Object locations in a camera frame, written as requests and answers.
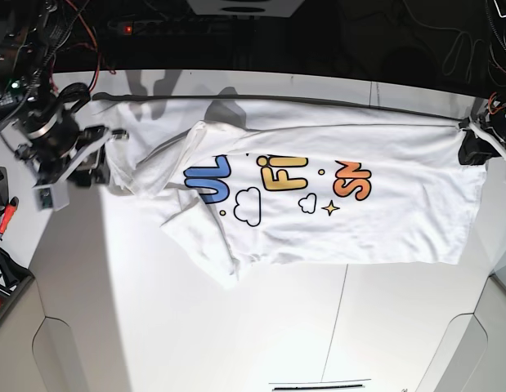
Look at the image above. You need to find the white box at top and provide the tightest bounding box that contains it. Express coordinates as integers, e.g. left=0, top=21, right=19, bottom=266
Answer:
left=187, top=0, right=304, bottom=18

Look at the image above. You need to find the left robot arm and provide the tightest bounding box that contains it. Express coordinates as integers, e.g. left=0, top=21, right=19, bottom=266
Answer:
left=459, top=1, right=506, bottom=166

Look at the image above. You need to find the white cable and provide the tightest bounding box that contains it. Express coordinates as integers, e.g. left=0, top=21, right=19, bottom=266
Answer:
left=440, top=24, right=495, bottom=82

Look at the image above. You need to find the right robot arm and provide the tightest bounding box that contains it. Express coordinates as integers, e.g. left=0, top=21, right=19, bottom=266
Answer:
left=0, top=1, right=128, bottom=187

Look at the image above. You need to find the orange handled tool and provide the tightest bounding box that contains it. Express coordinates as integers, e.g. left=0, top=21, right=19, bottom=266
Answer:
left=0, top=197, right=19, bottom=240

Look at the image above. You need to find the white printed t-shirt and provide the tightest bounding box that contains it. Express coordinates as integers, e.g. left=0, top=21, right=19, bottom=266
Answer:
left=97, top=99, right=487, bottom=287

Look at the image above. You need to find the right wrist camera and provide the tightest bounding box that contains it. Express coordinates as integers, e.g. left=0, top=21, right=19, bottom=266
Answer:
left=34, top=182, right=69, bottom=212

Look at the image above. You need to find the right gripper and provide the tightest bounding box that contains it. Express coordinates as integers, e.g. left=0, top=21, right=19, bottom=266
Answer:
left=15, top=127, right=129, bottom=189

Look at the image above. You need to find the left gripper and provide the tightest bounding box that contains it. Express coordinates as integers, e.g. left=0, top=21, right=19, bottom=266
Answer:
left=458, top=118, right=506, bottom=166

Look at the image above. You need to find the black power strip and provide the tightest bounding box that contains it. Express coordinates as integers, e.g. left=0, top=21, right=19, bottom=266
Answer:
left=107, top=20, right=231, bottom=37

